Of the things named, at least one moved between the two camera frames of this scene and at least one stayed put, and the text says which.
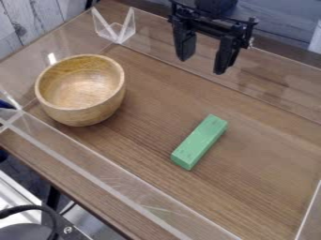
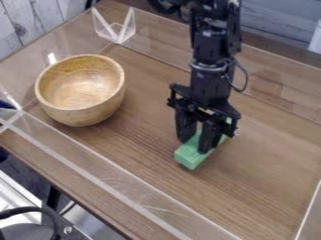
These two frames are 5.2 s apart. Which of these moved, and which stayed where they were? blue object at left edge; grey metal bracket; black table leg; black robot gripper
Moved: black robot gripper
Stayed: grey metal bracket; blue object at left edge; black table leg
